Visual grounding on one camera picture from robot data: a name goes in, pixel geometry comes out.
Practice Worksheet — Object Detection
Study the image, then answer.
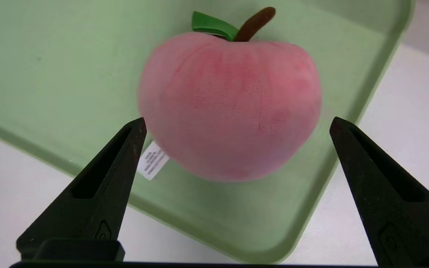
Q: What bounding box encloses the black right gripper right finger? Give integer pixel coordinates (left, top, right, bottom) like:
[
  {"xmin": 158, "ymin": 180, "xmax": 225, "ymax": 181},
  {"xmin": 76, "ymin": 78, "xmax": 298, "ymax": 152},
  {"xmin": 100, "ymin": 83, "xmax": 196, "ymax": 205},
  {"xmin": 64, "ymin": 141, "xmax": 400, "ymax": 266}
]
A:
[{"xmin": 329, "ymin": 117, "xmax": 429, "ymax": 265}]

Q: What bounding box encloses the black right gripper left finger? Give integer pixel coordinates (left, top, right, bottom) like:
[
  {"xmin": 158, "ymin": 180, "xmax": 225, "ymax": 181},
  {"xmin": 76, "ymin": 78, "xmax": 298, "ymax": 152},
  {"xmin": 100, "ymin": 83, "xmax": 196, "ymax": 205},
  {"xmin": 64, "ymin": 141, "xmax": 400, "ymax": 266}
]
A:
[{"xmin": 16, "ymin": 117, "xmax": 147, "ymax": 262}]

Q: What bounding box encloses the pink plush peach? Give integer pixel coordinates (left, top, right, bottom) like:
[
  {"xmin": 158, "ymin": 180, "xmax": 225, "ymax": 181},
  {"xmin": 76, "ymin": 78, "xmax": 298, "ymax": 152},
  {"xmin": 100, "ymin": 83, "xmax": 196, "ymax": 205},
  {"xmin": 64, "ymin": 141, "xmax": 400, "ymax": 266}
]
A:
[{"xmin": 137, "ymin": 7, "xmax": 322, "ymax": 183}]

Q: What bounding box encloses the light green plastic tray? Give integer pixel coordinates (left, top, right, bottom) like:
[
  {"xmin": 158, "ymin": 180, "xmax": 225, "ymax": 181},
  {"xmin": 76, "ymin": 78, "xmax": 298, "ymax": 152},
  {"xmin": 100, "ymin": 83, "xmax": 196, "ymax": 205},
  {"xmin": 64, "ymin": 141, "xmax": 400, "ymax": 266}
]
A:
[{"xmin": 0, "ymin": 0, "xmax": 415, "ymax": 264}]

